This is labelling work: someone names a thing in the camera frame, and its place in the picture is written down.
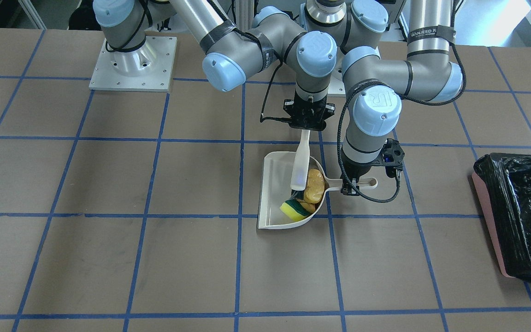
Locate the yellow green sponge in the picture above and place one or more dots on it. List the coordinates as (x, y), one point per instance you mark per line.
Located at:
(293, 210)

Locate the beige wrapper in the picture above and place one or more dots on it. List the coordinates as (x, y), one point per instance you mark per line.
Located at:
(309, 207)

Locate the beige hand brush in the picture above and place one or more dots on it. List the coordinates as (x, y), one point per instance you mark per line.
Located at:
(300, 165)

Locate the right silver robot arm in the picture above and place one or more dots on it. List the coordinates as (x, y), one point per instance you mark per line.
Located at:
(232, 56)

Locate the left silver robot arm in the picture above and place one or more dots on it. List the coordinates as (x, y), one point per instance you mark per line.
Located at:
(374, 87)

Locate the black lined trash bin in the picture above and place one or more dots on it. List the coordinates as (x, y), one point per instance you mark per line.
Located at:
(503, 184)

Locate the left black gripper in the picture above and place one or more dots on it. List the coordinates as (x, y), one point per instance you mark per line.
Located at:
(352, 171)

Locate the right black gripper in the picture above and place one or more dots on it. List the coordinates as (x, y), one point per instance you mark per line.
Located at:
(287, 106)

